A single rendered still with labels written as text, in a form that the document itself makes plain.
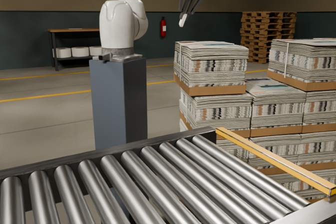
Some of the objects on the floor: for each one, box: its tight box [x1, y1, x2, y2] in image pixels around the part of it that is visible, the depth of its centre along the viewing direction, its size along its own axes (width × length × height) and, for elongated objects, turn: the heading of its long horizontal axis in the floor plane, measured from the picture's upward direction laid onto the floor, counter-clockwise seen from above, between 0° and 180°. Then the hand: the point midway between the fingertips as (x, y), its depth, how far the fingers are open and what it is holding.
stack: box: [179, 78, 336, 212], centre depth 177 cm, size 39×117×83 cm, turn 100°
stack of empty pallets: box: [240, 12, 297, 64], centre depth 794 cm, size 126×86×130 cm
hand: (182, 19), depth 144 cm, fingers closed
